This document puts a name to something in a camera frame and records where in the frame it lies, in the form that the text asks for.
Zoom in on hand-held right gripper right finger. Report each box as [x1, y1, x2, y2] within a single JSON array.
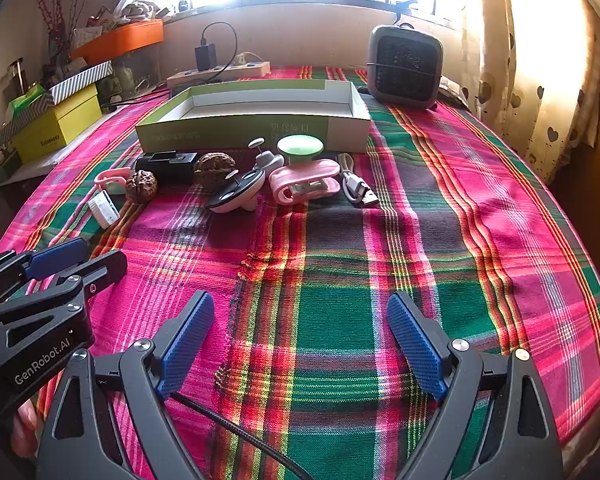
[[386, 291, 566, 480]]

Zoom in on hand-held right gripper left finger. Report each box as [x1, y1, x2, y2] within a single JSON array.
[[37, 290, 216, 480]]

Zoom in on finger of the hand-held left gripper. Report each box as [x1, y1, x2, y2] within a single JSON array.
[[0, 251, 128, 323], [0, 237, 90, 306]]

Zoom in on brown walnut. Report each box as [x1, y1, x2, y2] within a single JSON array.
[[125, 170, 159, 205], [193, 152, 237, 184]]

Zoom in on pink plastic clip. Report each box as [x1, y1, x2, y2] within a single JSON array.
[[94, 167, 133, 195]]

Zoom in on black rectangular device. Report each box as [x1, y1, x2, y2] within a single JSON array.
[[132, 151, 201, 186]]

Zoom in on black round gadget white dots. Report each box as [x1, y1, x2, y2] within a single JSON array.
[[205, 167, 267, 213]]

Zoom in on white usb cable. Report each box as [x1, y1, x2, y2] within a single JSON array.
[[337, 152, 379, 207]]

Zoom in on white round knob gadget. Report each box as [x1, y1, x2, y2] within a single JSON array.
[[248, 137, 285, 171]]

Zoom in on pink oval cable winder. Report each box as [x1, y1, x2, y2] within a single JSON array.
[[267, 158, 342, 206]]

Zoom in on green white cardboard box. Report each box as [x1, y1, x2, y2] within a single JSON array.
[[135, 79, 372, 153]]

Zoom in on green domed round gadget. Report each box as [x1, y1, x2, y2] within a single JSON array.
[[276, 135, 326, 166]]

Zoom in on person's left hand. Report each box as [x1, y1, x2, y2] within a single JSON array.
[[10, 402, 40, 457]]

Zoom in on plaid cloth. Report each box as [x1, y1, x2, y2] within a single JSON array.
[[0, 65, 600, 480]]

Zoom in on yellow green box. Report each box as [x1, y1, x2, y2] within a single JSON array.
[[11, 82, 103, 165]]

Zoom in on green packet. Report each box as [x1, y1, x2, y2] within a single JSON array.
[[10, 85, 46, 111]]

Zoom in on striped box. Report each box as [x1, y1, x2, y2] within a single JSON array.
[[0, 60, 115, 143]]

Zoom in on orange tray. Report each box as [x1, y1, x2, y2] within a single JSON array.
[[70, 18, 165, 66]]

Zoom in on black charger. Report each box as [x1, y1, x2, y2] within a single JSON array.
[[195, 44, 218, 72]]

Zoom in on white power strip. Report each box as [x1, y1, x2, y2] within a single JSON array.
[[166, 60, 272, 92]]

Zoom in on red dried branches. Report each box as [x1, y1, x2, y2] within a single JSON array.
[[32, 0, 101, 56]]

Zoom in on white plastic bag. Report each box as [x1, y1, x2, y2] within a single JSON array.
[[110, 0, 171, 23]]

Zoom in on grey fan heater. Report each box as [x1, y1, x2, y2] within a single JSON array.
[[367, 22, 445, 111]]

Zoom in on heart print curtain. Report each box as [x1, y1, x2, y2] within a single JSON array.
[[462, 0, 600, 186]]

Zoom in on black braided cable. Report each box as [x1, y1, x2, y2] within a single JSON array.
[[167, 392, 311, 480]]

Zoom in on black charger cable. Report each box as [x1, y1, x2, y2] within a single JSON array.
[[200, 21, 238, 83]]

